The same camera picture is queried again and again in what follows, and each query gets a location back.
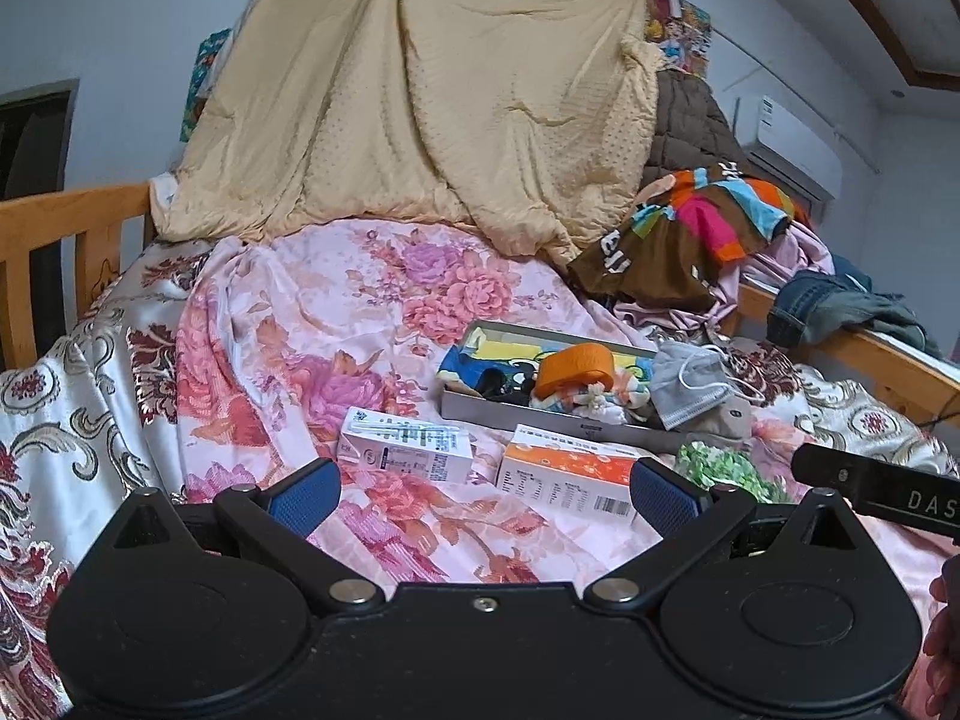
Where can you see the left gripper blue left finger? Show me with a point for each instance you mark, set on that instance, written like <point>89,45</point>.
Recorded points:
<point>303,500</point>

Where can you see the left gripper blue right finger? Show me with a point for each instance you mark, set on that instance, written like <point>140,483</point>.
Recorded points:
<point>664,498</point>

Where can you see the green white cloth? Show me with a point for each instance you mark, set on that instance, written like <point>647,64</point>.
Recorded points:
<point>707,466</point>

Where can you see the grey face mask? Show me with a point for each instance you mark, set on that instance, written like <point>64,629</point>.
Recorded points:
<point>688,380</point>

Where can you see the orange white plush toy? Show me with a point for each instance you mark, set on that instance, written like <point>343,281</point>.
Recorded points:
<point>575,366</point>

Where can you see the black blue sock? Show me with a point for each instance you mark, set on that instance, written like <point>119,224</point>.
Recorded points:
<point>503,382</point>

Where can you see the beige printed cap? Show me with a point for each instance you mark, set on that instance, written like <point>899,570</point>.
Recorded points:
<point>727,425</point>

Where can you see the white patterned sock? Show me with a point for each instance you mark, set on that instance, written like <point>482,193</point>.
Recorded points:
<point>628,401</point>

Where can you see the person's right hand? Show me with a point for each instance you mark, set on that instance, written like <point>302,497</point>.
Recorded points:
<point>941,645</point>

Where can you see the orange white medicine box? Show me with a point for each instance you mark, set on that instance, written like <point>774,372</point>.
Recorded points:
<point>565,474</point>

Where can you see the white blue medicine box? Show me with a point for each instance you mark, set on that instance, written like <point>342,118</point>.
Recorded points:
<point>391,443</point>

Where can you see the blue denim jeans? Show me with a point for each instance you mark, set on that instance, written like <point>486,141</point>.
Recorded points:
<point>812,306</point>

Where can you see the white maroon brocade bedspread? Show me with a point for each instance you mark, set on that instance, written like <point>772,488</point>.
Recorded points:
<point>97,416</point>

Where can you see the brown multicolour striped garment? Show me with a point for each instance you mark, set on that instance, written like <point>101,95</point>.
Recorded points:
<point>687,230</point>

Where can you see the light pink cloth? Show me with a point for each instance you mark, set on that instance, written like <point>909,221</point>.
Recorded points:
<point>798,249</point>

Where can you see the dark brown quilted blanket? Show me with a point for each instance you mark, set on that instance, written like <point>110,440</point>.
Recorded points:
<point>691,130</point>

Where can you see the tan yellow quilt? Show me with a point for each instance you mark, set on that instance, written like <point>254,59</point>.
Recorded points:
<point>529,121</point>

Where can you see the white wall air conditioner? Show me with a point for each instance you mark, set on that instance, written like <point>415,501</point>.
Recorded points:
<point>778,143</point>

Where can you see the wooden bed frame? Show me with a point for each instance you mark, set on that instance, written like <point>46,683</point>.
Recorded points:
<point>916,385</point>

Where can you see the blue wall poster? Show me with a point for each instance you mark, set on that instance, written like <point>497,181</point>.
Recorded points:
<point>201,80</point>

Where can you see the cartoon wall poster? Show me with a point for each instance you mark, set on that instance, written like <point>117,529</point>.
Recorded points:
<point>682,31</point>

